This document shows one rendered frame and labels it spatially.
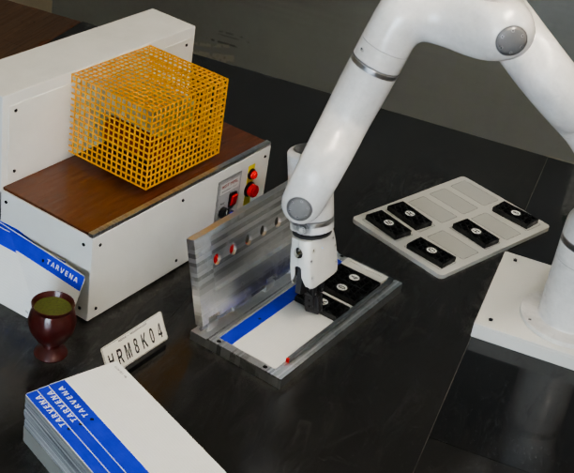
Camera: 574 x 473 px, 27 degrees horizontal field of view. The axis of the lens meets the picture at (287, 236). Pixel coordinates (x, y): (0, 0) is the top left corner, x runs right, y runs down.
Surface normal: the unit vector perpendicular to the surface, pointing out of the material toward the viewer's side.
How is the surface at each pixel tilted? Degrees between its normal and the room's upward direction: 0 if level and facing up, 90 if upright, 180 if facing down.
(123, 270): 90
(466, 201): 0
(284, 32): 90
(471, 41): 103
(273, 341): 0
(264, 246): 75
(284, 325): 0
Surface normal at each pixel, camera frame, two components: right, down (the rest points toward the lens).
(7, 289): -0.41, -0.05
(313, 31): -0.35, 0.45
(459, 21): -0.58, 0.22
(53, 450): -0.77, 0.24
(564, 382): 0.14, -0.84
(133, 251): 0.81, 0.40
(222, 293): 0.82, 0.18
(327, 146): 0.11, -0.22
